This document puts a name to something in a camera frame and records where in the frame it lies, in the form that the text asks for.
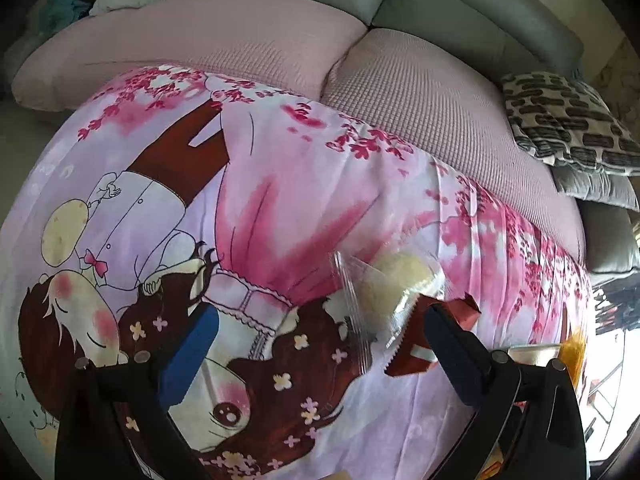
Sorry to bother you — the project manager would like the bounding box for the orange snack packet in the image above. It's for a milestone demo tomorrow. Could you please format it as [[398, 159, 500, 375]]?
[[558, 327, 588, 392]]

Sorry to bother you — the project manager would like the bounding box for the teal rimmed white tray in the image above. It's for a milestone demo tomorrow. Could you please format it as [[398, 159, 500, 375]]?
[[506, 344, 561, 367]]

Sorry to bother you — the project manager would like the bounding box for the red white striped packet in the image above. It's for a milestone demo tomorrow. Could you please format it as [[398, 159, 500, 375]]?
[[384, 294, 480, 378]]

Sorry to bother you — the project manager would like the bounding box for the clear wrapped white pastry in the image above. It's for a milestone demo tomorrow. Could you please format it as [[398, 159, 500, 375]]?
[[332, 246, 446, 374]]

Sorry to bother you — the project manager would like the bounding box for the cartoon print pink tablecloth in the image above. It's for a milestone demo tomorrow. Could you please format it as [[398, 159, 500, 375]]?
[[1, 65, 590, 479]]

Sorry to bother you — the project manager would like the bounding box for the black white patterned pillow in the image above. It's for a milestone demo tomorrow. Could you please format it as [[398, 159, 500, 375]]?
[[501, 72, 640, 177]]

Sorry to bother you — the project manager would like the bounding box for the pink sofa seat cover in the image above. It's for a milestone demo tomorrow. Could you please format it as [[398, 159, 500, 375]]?
[[11, 0, 586, 262]]

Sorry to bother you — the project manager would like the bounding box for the teal cloth pile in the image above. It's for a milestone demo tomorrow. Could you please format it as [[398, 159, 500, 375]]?
[[38, 0, 91, 37]]

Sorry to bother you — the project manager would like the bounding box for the grey green sofa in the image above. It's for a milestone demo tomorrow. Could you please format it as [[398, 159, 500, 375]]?
[[311, 0, 639, 283]]

